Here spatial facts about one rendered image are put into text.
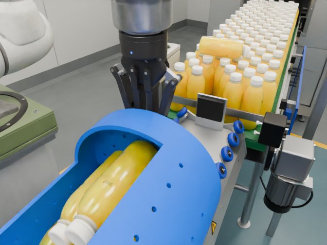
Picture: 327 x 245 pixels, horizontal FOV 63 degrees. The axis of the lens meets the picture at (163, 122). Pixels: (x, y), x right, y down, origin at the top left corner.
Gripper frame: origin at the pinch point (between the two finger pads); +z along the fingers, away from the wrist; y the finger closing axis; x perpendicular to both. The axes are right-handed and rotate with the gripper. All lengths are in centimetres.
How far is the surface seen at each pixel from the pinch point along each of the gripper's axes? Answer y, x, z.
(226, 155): -12.3, -22.4, 18.8
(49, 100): 205, -140, 116
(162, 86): 25, -58, 22
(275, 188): -30, -47, 49
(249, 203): -22, -75, 94
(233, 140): -12.5, -30.3, 18.9
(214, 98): -3.0, -39.1, 11.4
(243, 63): -7, -61, 7
